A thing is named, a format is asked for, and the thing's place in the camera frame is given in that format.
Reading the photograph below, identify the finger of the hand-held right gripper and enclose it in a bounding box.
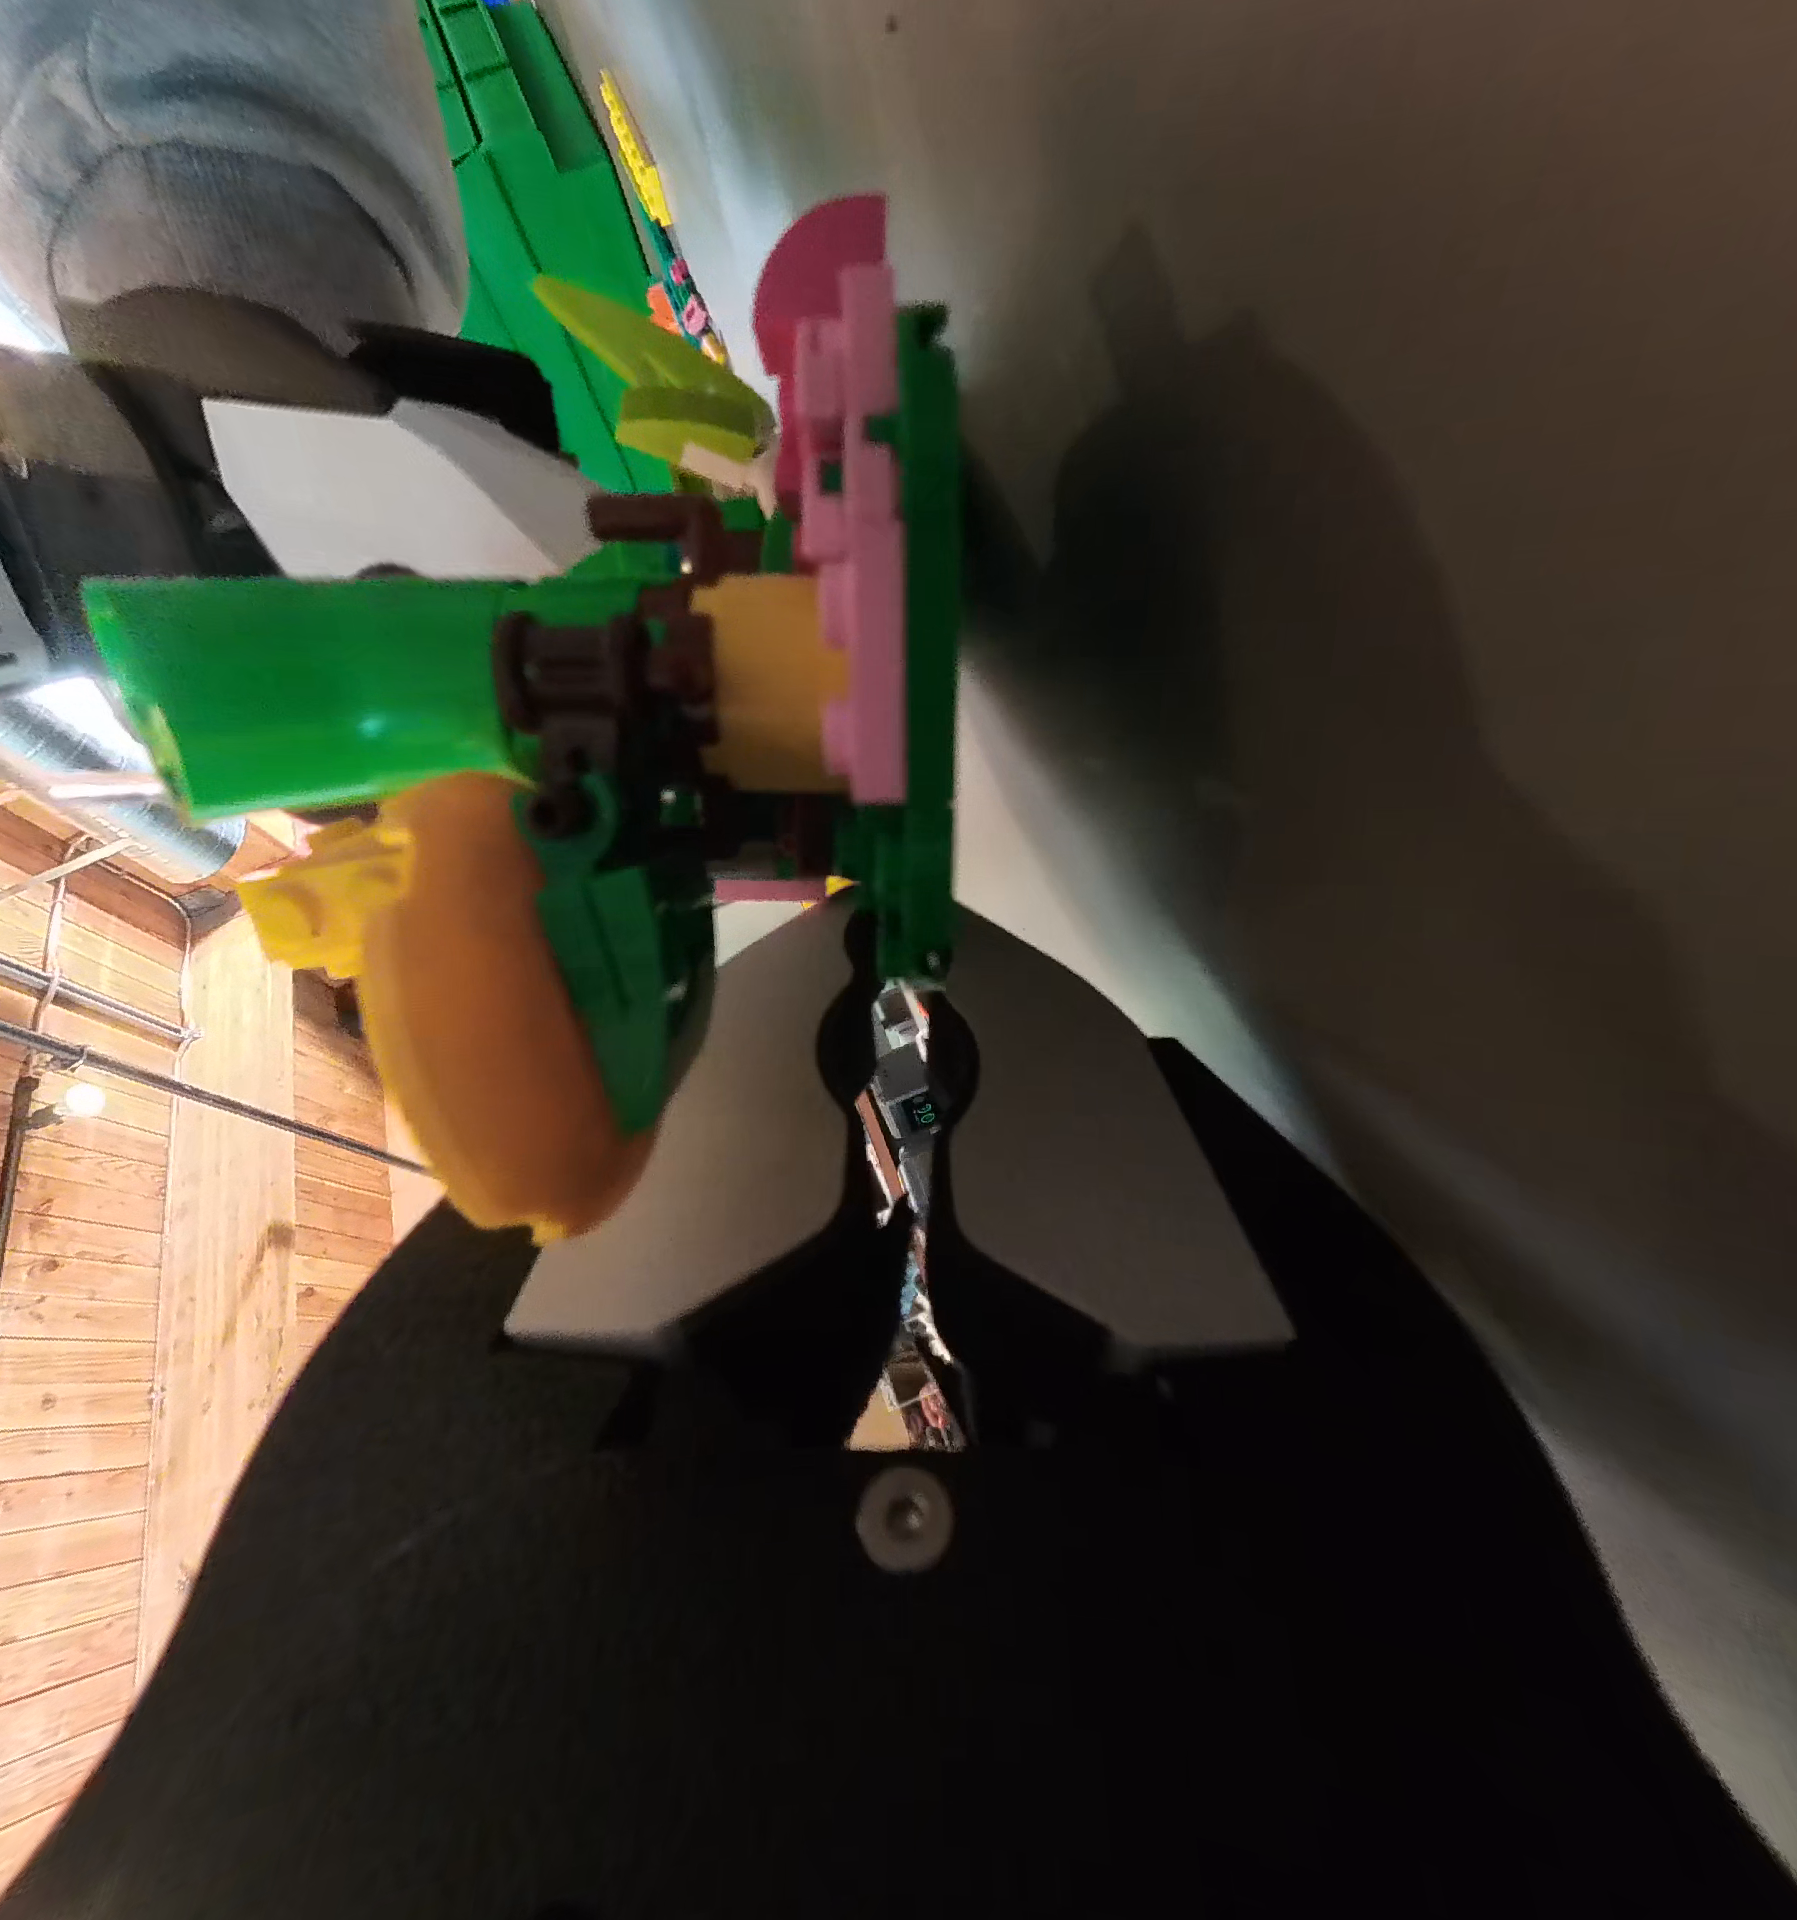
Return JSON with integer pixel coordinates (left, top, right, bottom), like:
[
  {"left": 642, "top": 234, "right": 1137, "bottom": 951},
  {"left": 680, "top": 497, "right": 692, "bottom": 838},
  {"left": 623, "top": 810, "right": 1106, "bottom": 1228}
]
[{"left": 201, "top": 319, "right": 607, "bottom": 587}]

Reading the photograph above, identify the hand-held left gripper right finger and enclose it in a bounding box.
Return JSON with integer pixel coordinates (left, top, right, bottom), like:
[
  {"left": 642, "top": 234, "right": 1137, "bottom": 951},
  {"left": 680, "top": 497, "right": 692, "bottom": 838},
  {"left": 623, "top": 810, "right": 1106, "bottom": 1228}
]
[{"left": 921, "top": 913, "right": 1298, "bottom": 1371}]

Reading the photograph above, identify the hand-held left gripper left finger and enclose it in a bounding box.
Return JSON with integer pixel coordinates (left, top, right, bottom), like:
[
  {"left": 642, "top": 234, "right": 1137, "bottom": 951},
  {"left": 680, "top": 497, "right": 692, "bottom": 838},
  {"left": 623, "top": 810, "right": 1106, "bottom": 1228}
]
[{"left": 506, "top": 896, "right": 911, "bottom": 1358}]

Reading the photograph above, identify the lego flower model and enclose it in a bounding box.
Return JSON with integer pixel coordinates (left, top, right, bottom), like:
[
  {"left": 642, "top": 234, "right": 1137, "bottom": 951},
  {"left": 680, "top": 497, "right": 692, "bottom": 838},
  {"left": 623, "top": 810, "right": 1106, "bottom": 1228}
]
[{"left": 75, "top": 193, "right": 972, "bottom": 1250}]

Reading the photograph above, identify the person's right forearm grey sleeve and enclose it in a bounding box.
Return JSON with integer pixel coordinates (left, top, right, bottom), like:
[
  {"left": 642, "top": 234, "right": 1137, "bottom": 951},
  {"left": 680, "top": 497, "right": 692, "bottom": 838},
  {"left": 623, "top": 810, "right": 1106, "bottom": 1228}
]
[{"left": 0, "top": 0, "right": 474, "bottom": 372}]

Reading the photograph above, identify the green lego plate structure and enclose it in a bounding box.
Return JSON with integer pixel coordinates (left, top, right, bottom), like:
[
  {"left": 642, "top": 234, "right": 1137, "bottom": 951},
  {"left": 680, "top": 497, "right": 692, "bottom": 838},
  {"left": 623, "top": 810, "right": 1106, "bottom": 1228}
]
[{"left": 415, "top": 0, "right": 721, "bottom": 501}]

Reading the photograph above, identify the cluster of small colourful lego pieces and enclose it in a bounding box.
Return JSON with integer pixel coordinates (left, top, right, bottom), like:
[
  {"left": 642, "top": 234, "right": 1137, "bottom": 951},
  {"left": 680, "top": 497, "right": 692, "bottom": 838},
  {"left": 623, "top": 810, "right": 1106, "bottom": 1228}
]
[{"left": 647, "top": 253, "right": 737, "bottom": 365}]

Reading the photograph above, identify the yellow lego piece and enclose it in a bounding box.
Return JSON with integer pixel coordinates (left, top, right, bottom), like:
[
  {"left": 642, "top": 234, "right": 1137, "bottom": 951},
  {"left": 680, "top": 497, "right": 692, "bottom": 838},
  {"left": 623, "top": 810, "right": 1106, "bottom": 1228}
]
[{"left": 595, "top": 72, "right": 678, "bottom": 215}]

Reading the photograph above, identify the short thin metal rod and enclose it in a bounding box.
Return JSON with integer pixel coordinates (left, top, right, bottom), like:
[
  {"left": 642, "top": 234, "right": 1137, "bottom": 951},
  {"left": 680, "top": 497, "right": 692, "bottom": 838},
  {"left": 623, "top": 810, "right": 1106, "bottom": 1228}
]
[{"left": 0, "top": 927, "right": 203, "bottom": 1046}]

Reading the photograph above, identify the long thin metal rod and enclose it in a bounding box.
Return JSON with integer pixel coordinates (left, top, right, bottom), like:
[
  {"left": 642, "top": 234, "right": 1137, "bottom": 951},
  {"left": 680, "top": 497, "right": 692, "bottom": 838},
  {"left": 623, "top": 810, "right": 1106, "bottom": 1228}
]
[{"left": 0, "top": 1000, "right": 438, "bottom": 1181}]

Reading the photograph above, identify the silver ventilation duct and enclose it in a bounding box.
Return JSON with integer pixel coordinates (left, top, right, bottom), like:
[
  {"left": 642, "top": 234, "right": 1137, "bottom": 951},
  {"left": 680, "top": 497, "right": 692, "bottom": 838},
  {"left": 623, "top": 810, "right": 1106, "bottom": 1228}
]
[{"left": 0, "top": 660, "right": 257, "bottom": 889}]

